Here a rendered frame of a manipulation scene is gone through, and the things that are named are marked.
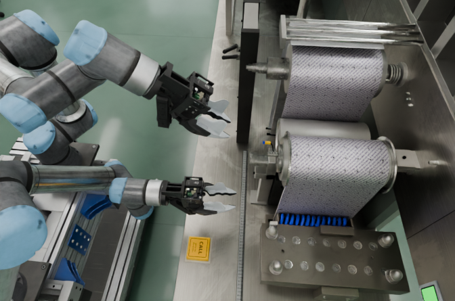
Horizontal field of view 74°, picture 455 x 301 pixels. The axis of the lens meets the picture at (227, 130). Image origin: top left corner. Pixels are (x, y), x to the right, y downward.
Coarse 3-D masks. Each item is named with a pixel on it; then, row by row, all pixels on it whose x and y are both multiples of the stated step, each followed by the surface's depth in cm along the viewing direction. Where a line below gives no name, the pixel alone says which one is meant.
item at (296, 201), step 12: (288, 192) 82; (300, 192) 82; (312, 192) 81; (324, 192) 81; (336, 192) 80; (348, 192) 80; (288, 204) 89; (300, 204) 88; (312, 204) 88; (324, 204) 87; (336, 204) 87; (348, 204) 86; (360, 204) 85; (336, 216) 94; (348, 216) 93
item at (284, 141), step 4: (280, 140) 83; (284, 140) 77; (284, 144) 76; (284, 148) 75; (284, 152) 75; (388, 152) 75; (284, 156) 75; (284, 160) 74; (284, 164) 75; (284, 168) 75; (280, 172) 81; (284, 172) 75; (280, 176) 79; (284, 176) 76; (388, 176) 74; (280, 180) 79; (284, 180) 78; (388, 180) 74
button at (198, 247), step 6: (192, 240) 100; (198, 240) 100; (204, 240) 100; (210, 240) 101; (192, 246) 99; (198, 246) 99; (204, 246) 99; (192, 252) 98; (198, 252) 98; (204, 252) 98; (192, 258) 97; (198, 258) 97; (204, 258) 96
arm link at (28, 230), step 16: (0, 192) 62; (16, 192) 64; (0, 208) 59; (16, 208) 60; (32, 208) 63; (0, 224) 57; (16, 224) 58; (32, 224) 61; (0, 240) 57; (16, 240) 59; (32, 240) 62; (0, 256) 58; (16, 256) 61; (0, 272) 65; (16, 272) 70; (0, 288) 68
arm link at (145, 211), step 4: (128, 208) 93; (136, 208) 92; (140, 208) 93; (144, 208) 94; (148, 208) 97; (152, 208) 100; (132, 212) 95; (136, 212) 94; (140, 212) 95; (144, 212) 96; (148, 212) 98; (136, 216) 97; (140, 216) 97; (144, 216) 98; (148, 216) 100
